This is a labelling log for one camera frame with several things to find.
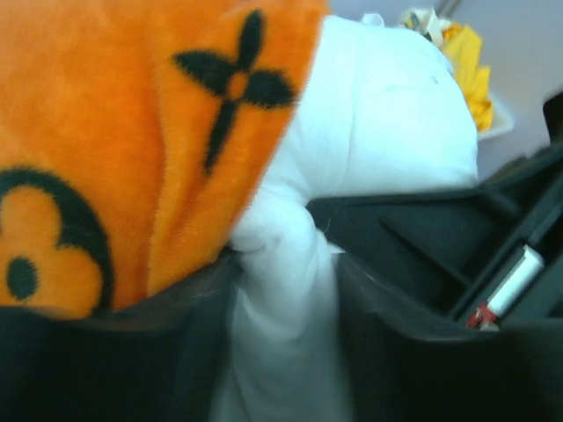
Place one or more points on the orange monogram pillowcase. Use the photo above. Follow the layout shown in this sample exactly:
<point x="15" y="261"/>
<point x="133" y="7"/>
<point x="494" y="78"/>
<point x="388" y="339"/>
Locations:
<point x="133" y="135"/>

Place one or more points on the white plastic bin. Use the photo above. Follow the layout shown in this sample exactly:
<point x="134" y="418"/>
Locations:
<point x="503" y="122"/>

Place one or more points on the white pillow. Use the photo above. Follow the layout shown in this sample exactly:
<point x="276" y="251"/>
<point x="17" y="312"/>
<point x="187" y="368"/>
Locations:
<point x="381" y="113"/>

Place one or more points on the white patterned cloth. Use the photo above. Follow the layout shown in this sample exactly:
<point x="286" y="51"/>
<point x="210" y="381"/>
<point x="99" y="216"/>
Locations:
<point x="426" y="22"/>

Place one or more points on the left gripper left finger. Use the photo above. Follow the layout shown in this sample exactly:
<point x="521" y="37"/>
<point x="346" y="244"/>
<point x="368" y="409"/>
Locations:
<point x="159" y="360"/>

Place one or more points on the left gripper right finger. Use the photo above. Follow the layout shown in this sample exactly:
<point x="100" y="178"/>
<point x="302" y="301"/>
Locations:
<point x="451" y="303"/>

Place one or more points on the yellow cloth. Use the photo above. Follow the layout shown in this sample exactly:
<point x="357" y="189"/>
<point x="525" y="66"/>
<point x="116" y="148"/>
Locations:
<point x="463" y="47"/>

